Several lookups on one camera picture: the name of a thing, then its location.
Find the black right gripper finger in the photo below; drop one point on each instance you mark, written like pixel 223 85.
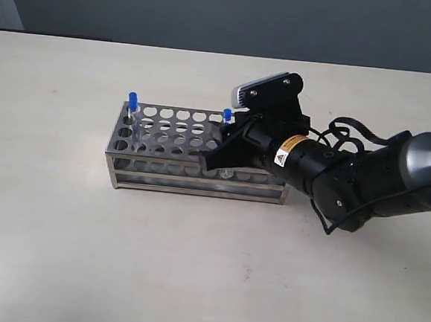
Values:
pixel 223 157
pixel 234 134

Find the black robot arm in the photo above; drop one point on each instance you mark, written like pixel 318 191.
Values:
pixel 349 174

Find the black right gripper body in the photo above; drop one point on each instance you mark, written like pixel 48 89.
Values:
pixel 280 136

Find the stainless steel test tube rack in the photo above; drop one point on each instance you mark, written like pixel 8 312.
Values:
pixel 167 161

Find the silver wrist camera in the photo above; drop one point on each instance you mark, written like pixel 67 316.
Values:
pixel 241 92

